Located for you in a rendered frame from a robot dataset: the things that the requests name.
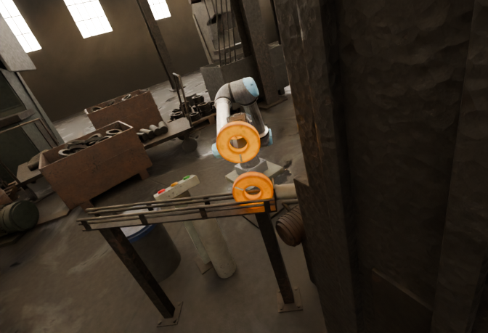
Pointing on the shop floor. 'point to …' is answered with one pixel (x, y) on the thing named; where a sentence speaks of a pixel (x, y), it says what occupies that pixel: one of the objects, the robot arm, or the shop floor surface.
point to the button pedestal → (203, 262)
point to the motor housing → (295, 234)
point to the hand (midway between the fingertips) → (237, 138)
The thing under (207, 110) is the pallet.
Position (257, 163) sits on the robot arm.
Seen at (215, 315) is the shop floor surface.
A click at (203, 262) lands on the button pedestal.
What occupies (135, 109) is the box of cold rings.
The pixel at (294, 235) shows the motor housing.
